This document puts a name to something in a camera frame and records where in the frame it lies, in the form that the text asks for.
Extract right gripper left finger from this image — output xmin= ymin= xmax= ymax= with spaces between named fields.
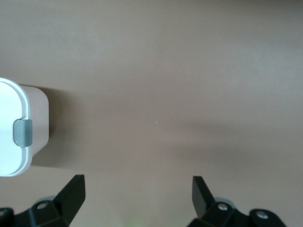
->
xmin=0 ymin=174 xmax=86 ymax=227

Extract brown table cover sheet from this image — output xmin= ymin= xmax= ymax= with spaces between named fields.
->
xmin=0 ymin=0 xmax=303 ymax=227

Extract white box lid grey latches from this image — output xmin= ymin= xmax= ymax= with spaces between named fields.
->
xmin=0 ymin=78 xmax=33 ymax=177

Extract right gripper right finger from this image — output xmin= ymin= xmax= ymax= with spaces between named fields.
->
xmin=188 ymin=175 xmax=287 ymax=227

